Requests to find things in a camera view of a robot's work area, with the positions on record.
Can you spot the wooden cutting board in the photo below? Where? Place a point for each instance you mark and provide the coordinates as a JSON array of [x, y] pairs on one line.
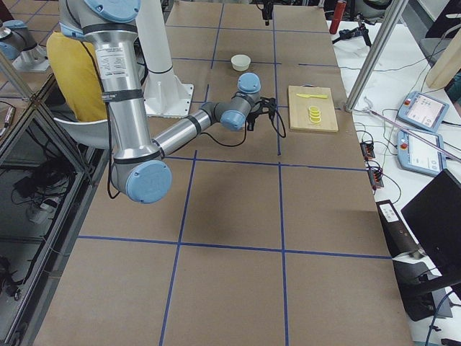
[[299, 113]]

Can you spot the yellow plastic knife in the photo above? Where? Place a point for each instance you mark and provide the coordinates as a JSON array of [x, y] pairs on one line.
[[316, 96]]

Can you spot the red bottle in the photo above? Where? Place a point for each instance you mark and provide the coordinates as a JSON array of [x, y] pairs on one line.
[[337, 17]]

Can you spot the upper teach pendant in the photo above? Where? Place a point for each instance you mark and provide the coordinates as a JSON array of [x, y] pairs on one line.
[[422, 111]]

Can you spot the person in yellow shirt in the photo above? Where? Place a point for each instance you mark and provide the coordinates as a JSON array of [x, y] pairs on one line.
[[72, 62]]

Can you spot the aluminium camera post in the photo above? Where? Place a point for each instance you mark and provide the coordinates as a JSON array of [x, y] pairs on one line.
[[392, 16]]

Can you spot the black box with labels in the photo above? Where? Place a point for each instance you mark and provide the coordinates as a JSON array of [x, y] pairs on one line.
[[398, 238]]

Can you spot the lower teach pendant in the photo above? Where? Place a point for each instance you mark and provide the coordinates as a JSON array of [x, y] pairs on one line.
[[417, 156]]

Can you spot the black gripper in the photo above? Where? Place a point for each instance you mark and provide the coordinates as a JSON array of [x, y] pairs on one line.
[[266, 11], [250, 122]]

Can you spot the black monitor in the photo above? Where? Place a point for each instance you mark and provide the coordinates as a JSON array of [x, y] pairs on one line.
[[433, 216]]

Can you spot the black tripod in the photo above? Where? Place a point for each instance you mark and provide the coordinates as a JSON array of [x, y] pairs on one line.
[[360, 31]]

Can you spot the white bowl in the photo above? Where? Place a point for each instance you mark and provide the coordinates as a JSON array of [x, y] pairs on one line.
[[240, 62]]

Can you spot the teach pendant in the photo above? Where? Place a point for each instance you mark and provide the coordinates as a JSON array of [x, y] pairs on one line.
[[417, 156], [422, 111]]

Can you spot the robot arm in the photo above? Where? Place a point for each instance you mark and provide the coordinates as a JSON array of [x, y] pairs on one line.
[[135, 73]]

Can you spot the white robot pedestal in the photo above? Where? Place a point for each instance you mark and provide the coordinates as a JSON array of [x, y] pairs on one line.
[[165, 95]]

